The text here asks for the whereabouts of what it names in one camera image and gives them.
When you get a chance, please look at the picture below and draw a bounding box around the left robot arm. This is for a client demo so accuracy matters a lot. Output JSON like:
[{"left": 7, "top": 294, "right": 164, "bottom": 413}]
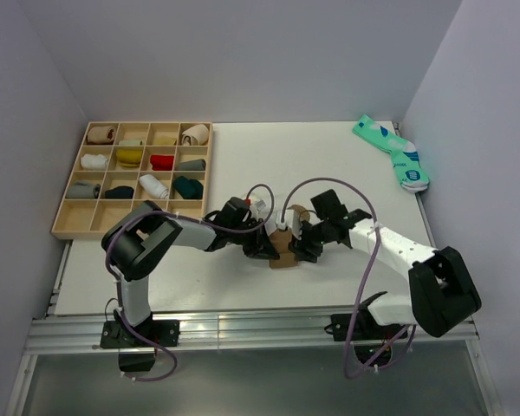
[{"left": 101, "top": 197, "right": 280, "bottom": 346}]

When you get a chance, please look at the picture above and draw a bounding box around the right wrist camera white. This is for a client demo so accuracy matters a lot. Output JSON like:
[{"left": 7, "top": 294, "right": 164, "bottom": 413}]
[{"left": 276, "top": 209, "right": 302, "bottom": 239}]

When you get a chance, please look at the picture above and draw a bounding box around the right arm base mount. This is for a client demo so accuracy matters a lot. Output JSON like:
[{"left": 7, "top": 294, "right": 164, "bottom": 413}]
[{"left": 324, "top": 311, "right": 402, "bottom": 364}]

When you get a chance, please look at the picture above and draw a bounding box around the beige white rolled sock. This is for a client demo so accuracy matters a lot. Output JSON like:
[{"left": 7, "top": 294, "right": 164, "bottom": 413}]
[{"left": 181, "top": 124, "right": 210, "bottom": 146}]

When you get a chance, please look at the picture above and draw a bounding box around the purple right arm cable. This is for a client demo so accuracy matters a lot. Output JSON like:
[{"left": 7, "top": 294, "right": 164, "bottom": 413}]
[{"left": 279, "top": 176, "right": 417, "bottom": 380}]

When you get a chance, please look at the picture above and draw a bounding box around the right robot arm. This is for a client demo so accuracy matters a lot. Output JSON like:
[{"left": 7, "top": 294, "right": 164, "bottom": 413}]
[{"left": 289, "top": 190, "right": 482, "bottom": 339}]

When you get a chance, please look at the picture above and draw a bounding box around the tan ribbed sock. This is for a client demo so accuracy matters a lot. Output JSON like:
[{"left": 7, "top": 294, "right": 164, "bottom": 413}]
[{"left": 267, "top": 205, "right": 310, "bottom": 270}]

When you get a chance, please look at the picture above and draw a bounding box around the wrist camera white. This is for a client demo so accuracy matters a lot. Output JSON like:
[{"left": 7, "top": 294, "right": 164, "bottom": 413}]
[
  {"left": 276, "top": 209, "right": 302, "bottom": 239},
  {"left": 245, "top": 195, "right": 270, "bottom": 221}
]

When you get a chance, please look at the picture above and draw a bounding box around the cream yellow rolled sock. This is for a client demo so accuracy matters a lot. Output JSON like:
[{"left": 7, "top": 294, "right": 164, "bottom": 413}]
[{"left": 153, "top": 135, "right": 178, "bottom": 146}]

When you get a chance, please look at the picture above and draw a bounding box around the teal patterned sock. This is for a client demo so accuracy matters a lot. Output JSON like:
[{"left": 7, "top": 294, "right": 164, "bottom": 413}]
[{"left": 352, "top": 114, "right": 430, "bottom": 193}]

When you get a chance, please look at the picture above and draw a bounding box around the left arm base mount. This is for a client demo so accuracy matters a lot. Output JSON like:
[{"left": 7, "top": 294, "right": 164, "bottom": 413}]
[{"left": 100, "top": 315, "right": 179, "bottom": 375}]

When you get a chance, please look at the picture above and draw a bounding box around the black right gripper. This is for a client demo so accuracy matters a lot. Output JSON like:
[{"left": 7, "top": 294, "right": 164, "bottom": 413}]
[{"left": 289, "top": 218, "right": 332, "bottom": 263}]

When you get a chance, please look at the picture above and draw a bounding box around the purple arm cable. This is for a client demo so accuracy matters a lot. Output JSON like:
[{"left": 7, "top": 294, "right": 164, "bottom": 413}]
[
  {"left": 106, "top": 183, "right": 275, "bottom": 382},
  {"left": 279, "top": 176, "right": 417, "bottom": 380}
]

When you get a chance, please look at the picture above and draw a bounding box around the pale green rolled sock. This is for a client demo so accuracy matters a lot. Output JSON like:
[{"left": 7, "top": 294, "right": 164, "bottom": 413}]
[{"left": 118, "top": 139, "right": 146, "bottom": 146}]

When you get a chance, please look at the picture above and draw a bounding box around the beige rolled sock with red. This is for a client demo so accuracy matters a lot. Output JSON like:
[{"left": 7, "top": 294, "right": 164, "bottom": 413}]
[{"left": 86, "top": 126, "right": 116, "bottom": 145}]

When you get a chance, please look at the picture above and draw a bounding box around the dark teal rolled sock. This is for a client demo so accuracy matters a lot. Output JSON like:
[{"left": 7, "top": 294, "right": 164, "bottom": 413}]
[{"left": 172, "top": 176, "right": 204, "bottom": 199}]

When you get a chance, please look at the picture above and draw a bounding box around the grey green rolled sock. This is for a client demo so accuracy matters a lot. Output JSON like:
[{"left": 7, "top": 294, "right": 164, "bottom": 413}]
[{"left": 175, "top": 159, "right": 206, "bottom": 172}]

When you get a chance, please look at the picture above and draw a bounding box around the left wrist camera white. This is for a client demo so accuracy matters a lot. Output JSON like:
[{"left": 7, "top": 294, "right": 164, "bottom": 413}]
[{"left": 245, "top": 195, "right": 270, "bottom": 221}]

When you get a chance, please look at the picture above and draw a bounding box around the navy rolled sock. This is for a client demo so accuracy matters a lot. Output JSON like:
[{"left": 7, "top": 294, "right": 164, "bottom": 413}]
[{"left": 103, "top": 185, "right": 134, "bottom": 199}]

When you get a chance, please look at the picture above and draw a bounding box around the wooden compartment tray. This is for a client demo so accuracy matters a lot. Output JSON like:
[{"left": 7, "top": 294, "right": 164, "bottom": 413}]
[{"left": 51, "top": 121, "right": 213, "bottom": 240}]

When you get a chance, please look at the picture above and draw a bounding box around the mustard yellow rolled sock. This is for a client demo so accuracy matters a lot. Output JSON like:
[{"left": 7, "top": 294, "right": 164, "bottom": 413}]
[{"left": 115, "top": 149, "right": 143, "bottom": 168}]

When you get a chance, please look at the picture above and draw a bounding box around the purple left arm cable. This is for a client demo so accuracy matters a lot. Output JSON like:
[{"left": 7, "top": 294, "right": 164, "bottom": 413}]
[{"left": 106, "top": 183, "right": 275, "bottom": 382}]

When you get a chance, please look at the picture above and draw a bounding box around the aluminium frame rail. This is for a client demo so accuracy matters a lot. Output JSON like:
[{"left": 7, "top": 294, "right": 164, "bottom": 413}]
[{"left": 23, "top": 302, "right": 480, "bottom": 354}]

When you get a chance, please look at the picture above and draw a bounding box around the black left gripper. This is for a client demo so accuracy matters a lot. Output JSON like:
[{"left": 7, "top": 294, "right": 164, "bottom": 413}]
[{"left": 228, "top": 218, "right": 278, "bottom": 261}]

